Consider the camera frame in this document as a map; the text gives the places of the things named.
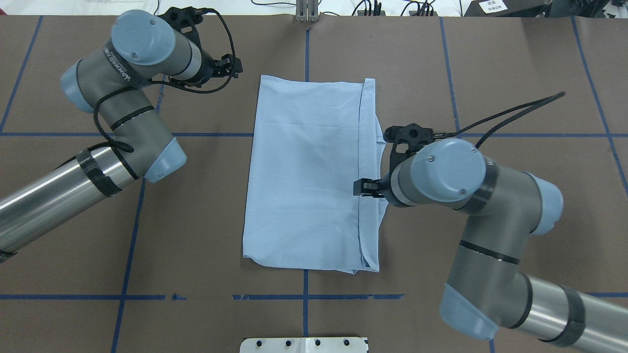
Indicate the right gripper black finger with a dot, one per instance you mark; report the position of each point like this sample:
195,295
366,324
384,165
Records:
365,187

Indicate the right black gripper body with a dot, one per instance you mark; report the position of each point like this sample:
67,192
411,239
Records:
384,189

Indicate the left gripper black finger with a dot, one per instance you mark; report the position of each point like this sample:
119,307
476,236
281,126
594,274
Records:
230,66

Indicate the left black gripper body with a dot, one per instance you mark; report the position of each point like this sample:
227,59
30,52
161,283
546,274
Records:
209,70

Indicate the light blue t-shirt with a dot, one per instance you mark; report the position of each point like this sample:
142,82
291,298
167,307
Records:
311,142

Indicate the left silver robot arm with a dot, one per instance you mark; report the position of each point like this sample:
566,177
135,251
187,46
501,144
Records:
189,49

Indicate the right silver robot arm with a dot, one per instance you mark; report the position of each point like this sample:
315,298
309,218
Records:
486,290

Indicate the black box with label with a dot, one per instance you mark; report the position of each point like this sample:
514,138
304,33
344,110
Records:
508,8

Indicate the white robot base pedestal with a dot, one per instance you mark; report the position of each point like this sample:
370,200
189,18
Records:
305,345

